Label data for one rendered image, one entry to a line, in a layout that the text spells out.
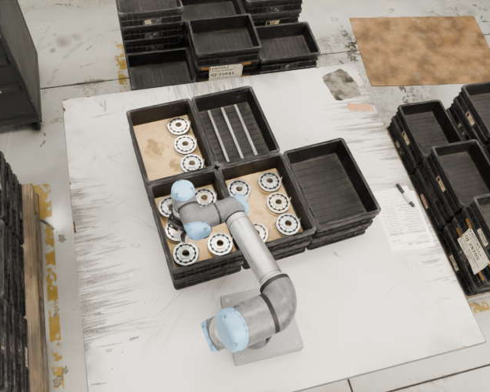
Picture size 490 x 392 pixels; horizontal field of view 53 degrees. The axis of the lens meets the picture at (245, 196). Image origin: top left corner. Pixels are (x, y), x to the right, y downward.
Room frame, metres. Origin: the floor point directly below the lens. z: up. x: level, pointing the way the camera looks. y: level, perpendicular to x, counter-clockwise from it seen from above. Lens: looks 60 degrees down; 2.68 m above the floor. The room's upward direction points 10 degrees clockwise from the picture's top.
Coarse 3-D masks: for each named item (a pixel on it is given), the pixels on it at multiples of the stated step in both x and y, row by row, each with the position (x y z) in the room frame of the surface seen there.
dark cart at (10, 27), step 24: (0, 0) 1.94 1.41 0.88; (0, 24) 1.77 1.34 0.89; (24, 24) 2.26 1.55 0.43; (0, 48) 1.75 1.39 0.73; (24, 48) 2.04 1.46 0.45; (0, 72) 1.73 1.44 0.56; (24, 72) 1.83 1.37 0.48; (0, 96) 1.71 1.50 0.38; (24, 96) 1.76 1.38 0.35; (0, 120) 1.68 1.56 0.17; (24, 120) 1.72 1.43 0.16
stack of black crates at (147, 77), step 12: (180, 48) 2.33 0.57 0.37; (132, 60) 2.21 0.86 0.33; (144, 60) 2.24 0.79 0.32; (156, 60) 2.27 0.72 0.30; (168, 60) 2.29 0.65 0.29; (180, 60) 2.33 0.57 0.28; (132, 72) 2.16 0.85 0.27; (144, 72) 2.17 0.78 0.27; (156, 72) 2.19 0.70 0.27; (168, 72) 2.21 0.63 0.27; (180, 72) 2.23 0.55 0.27; (192, 72) 2.16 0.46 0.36; (132, 84) 2.06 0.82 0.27; (144, 84) 2.08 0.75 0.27; (156, 84) 2.10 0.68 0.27; (168, 84) 2.02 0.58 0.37; (180, 84) 2.04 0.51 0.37
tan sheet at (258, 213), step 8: (248, 176) 1.17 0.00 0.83; (256, 176) 1.18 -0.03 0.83; (256, 184) 1.14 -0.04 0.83; (256, 192) 1.10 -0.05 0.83; (248, 200) 1.05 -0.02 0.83; (256, 200) 1.06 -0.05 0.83; (264, 200) 1.07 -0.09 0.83; (256, 208) 1.02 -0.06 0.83; (264, 208) 1.02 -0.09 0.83; (248, 216) 0.97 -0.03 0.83; (256, 216) 0.98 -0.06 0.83; (264, 216) 0.99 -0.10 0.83; (272, 216) 0.99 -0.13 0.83; (264, 224) 0.95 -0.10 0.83; (272, 224) 0.96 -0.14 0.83; (288, 224) 0.97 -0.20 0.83; (272, 232) 0.92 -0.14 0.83
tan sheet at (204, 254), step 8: (160, 200) 0.98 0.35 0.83; (216, 200) 1.03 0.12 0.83; (160, 216) 0.90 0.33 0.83; (224, 224) 0.92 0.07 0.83; (216, 232) 0.88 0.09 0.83; (224, 232) 0.88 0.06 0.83; (168, 240) 0.80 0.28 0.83; (192, 240) 0.82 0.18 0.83; (200, 240) 0.83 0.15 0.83; (200, 248) 0.79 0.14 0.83; (184, 256) 0.75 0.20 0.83; (200, 256) 0.76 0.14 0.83; (208, 256) 0.76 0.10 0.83
